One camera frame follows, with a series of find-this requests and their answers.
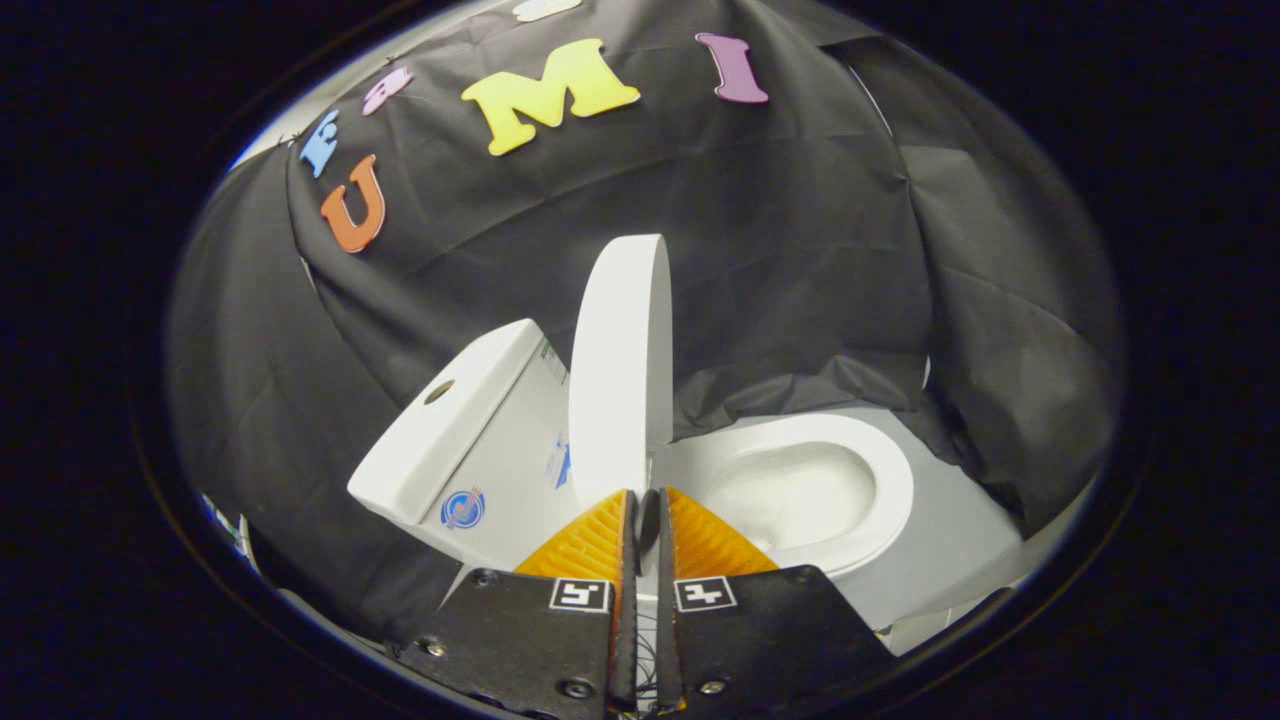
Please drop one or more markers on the white toilet tank cover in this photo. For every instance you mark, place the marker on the white toilet tank cover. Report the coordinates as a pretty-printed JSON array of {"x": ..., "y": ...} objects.
[{"x": 450, "y": 420}]

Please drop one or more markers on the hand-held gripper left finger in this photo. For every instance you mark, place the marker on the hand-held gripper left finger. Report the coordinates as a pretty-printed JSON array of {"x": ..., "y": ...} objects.
[{"x": 520, "y": 640}]

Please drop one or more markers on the black backdrop cloth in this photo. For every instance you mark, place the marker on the black backdrop cloth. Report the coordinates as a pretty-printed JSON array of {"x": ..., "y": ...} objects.
[{"x": 780, "y": 250}]

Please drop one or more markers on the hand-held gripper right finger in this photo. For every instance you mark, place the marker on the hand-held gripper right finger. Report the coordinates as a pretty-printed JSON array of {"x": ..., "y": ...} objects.
[{"x": 770, "y": 640}]

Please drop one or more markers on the white toilet seat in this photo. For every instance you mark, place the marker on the white toilet seat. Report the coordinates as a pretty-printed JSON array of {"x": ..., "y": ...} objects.
[{"x": 890, "y": 470}]

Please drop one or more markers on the white ceramic toilet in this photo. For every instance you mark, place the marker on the white ceramic toilet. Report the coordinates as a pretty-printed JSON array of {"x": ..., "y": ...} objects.
[{"x": 510, "y": 470}]

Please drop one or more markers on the white toilet lid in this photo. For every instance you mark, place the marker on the white toilet lid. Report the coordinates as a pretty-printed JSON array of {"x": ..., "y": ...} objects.
[{"x": 620, "y": 370}]

